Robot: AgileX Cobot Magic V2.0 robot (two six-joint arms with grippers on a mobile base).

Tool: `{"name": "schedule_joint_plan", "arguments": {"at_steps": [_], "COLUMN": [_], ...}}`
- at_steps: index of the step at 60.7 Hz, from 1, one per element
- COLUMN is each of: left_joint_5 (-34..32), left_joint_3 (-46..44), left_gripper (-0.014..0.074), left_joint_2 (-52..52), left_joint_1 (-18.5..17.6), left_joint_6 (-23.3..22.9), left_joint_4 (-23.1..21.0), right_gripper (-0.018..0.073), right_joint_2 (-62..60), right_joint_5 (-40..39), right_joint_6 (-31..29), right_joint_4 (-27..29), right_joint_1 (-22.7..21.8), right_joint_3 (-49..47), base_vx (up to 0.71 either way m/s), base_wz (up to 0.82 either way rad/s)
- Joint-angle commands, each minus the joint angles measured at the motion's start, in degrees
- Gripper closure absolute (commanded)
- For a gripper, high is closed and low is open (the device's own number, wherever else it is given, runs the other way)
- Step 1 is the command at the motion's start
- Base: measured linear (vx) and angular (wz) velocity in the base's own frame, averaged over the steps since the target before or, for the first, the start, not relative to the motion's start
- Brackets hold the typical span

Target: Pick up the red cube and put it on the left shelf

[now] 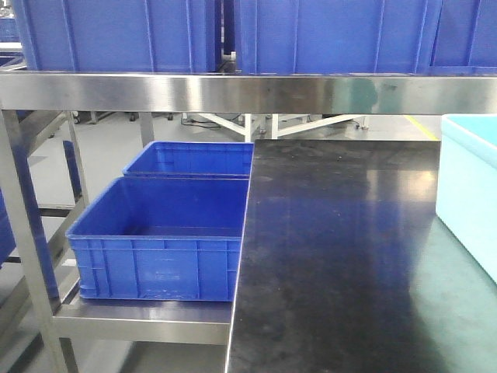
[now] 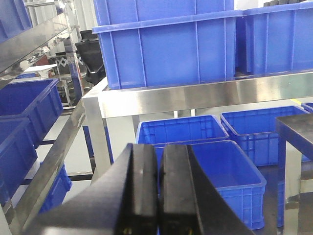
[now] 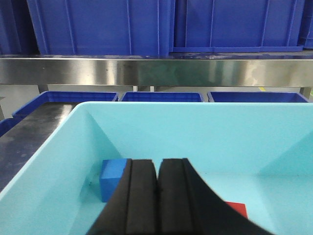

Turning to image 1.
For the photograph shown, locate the rear blue plastic crate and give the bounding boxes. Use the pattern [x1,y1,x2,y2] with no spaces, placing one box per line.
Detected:
[123,141,254,179]

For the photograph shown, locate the blue plastic crate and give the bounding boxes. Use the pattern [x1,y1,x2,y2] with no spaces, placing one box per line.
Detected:
[66,176,249,302]
[123,141,254,179]

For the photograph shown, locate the front blue plastic crate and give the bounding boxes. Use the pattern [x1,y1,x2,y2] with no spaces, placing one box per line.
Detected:
[66,176,249,302]

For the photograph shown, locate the upper middle blue crate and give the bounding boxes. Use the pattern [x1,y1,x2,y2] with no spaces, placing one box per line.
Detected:
[234,0,442,75]

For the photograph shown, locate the upper left blue crate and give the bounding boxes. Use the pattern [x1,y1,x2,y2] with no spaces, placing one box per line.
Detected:
[12,1,221,73]

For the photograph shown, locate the light blue plastic tub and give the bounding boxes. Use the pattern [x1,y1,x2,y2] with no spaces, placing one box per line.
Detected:
[436,114,496,280]

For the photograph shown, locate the left side blue bins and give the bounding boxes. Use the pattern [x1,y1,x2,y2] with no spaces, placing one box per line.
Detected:
[0,196,16,264]

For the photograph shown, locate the upper right blue crate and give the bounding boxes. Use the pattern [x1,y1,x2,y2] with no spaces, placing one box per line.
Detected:
[429,0,496,75]

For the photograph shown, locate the white metal table frame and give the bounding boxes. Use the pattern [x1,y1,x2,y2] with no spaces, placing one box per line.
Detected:
[181,113,369,142]

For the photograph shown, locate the stainless steel shelf frame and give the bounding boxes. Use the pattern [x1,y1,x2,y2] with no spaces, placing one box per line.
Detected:
[1,71,496,372]

